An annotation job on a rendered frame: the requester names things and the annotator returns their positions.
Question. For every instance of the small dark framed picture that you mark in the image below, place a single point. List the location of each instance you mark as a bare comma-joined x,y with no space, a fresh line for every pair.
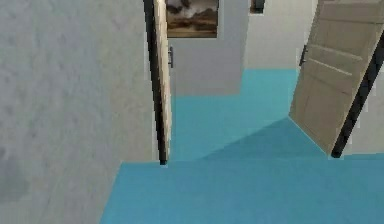
257,5

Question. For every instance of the pale wooden room door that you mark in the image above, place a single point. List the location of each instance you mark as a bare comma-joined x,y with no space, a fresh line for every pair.
163,83

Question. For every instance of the brown landscape framed picture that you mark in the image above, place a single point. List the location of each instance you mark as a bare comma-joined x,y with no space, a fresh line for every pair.
192,20

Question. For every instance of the beige panelled room door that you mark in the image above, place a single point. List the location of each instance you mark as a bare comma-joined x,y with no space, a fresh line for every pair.
330,83

